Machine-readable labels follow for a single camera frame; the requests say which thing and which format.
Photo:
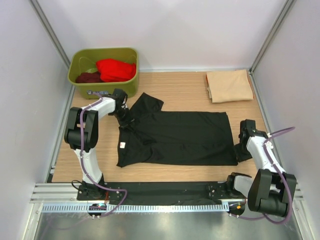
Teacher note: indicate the red t shirt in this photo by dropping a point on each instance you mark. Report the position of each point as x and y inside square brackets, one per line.
[112, 70]

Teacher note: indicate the olive green plastic bin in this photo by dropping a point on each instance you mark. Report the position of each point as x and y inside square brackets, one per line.
[84, 61]

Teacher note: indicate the black t shirt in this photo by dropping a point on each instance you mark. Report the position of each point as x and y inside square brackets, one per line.
[187, 138]

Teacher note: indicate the slotted grey cable duct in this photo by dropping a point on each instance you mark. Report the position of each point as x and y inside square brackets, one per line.
[101, 208]

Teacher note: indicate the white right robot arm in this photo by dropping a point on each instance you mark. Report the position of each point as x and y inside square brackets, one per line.
[271, 191]

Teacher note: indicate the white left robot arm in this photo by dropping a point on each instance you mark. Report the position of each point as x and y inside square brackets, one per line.
[82, 133]

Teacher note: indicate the folded beige t shirt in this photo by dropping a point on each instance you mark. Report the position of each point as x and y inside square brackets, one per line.
[229, 86]

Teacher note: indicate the dark maroon t shirt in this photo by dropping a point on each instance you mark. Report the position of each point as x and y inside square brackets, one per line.
[89, 78]

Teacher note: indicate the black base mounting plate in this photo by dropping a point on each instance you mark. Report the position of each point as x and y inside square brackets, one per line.
[160, 193]

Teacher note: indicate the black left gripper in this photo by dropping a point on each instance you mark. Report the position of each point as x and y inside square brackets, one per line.
[128, 121]

